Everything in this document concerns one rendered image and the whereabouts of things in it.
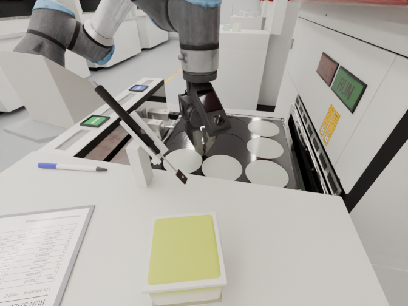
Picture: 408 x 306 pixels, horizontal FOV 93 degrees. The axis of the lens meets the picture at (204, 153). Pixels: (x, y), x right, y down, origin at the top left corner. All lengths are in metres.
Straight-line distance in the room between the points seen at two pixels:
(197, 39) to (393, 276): 0.64
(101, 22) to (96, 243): 0.79
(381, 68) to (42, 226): 0.53
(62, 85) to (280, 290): 0.82
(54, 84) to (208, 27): 0.61
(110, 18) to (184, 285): 0.87
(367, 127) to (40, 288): 0.47
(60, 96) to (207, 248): 0.76
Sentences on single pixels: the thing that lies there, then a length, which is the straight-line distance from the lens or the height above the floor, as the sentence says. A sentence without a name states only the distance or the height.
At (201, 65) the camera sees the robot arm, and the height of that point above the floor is 1.13.
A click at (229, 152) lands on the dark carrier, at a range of 0.53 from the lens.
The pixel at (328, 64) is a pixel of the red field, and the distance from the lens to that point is 0.57.
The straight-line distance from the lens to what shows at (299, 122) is 0.64.
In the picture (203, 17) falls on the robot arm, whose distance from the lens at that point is 0.38.
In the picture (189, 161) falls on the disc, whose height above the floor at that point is 0.90.
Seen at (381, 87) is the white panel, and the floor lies 1.13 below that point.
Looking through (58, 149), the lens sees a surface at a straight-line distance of 0.56.
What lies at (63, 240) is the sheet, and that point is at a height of 0.97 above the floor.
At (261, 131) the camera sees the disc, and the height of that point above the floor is 0.90.
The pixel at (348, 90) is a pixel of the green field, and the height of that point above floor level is 1.10.
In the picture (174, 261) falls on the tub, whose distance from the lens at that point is 0.21.
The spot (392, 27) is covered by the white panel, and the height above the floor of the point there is 1.20.
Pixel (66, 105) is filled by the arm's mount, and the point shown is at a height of 0.93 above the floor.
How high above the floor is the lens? 1.23
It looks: 38 degrees down
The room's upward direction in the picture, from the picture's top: straight up
